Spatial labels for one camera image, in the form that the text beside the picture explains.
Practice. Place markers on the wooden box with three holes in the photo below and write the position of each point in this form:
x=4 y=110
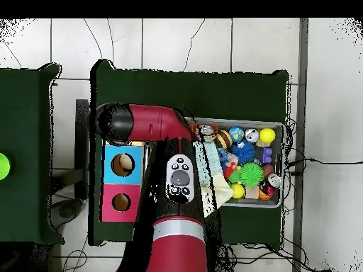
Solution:
x=113 y=181

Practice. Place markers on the toy hamburger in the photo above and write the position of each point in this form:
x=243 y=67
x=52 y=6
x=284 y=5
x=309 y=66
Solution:
x=224 y=139

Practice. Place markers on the shallow metal mesh bin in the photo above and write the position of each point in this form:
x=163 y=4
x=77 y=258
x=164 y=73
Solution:
x=275 y=158

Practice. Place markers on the yellow ball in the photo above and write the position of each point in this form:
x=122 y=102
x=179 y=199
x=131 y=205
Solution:
x=267 y=135

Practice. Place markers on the large green spiky ball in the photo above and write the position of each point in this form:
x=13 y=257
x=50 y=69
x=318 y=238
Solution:
x=251 y=174

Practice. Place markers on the cream muslin cloth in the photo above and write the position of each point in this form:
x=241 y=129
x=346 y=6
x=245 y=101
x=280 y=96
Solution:
x=219 y=192

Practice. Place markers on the light blue muslin cloth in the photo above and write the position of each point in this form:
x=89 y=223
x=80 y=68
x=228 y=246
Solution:
x=211 y=158

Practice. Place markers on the dark green tablecloth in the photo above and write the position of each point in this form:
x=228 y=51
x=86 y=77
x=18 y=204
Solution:
x=25 y=93
x=198 y=93

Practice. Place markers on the dark blue spiky ball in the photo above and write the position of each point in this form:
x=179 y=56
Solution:
x=242 y=151

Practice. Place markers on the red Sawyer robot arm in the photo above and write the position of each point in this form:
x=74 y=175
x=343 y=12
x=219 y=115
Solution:
x=158 y=124

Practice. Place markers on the globe print ball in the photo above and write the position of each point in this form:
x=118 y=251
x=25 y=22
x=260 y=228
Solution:
x=236 y=133

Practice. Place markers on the crushed silver can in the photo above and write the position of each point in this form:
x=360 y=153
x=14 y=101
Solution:
x=206 y=133

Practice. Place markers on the green plastic cup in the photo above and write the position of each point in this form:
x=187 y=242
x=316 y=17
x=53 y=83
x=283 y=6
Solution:
x=4 y=166

